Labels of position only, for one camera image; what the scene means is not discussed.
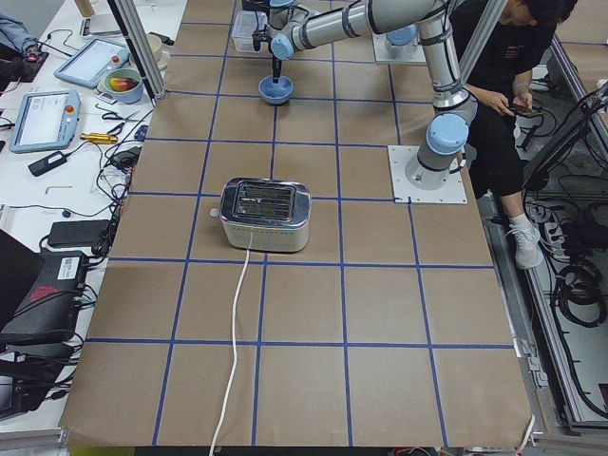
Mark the clear plastic food container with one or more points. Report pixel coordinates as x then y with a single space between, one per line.
245 24

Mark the blue bowl with fruit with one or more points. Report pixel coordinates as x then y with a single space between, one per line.
124 85

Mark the aluminium frame post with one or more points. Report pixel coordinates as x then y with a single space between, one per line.
131 27

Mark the blue teach pendant tablet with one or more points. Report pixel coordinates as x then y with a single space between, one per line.
87 66

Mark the beige bowl with lemon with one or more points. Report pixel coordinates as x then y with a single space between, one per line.
159 50

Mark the cream and chrome toaster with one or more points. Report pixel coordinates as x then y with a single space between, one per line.
266 215

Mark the orange handled tool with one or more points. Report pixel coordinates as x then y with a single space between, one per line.
99 138

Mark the seated person in black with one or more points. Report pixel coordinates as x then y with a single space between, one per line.
501 79

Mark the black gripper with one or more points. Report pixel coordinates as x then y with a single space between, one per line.
277 62

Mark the black power adapter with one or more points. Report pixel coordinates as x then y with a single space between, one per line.
47 163

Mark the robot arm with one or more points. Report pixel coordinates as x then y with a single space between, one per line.
294 27
278 12

